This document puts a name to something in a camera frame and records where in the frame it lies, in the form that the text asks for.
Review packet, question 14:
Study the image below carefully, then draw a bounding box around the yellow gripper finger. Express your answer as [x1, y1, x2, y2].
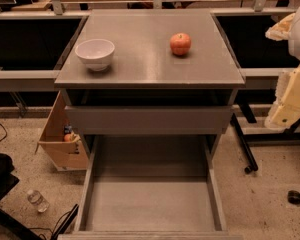
[265, 13, 295, 41]
[265, 67, 300, 130]

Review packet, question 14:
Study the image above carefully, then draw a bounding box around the red apple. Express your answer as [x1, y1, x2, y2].
[170, 33, 191, 56]

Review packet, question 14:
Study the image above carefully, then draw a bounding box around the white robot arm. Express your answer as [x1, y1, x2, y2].
[265, 7, 300, 130]

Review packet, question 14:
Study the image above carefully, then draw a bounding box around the grey drawer cabinet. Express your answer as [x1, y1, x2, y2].
[55, 9, 245, 153]

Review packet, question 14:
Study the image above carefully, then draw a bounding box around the open grey middle drawer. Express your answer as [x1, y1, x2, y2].
[58, 135, 243, 240]

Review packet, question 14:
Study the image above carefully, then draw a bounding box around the closed grey top drawer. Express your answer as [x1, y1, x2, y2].
[65, 106, 232, 135]

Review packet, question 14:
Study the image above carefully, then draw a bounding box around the white ceramic bowl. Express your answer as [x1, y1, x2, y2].
[75, 39, 115, 71]

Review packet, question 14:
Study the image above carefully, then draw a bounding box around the orange fruit in box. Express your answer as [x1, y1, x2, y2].
[63, 133, 75, 142]

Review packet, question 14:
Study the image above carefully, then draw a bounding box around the cardboard box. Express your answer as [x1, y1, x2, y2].
[38, 93, 88, 171]

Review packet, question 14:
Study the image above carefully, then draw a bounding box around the clear plastic water bottle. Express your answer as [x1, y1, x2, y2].
[27, 190, 49, 213]

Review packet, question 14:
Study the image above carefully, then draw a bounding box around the black chair base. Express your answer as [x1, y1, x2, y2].
[0, 153, 42, 240]

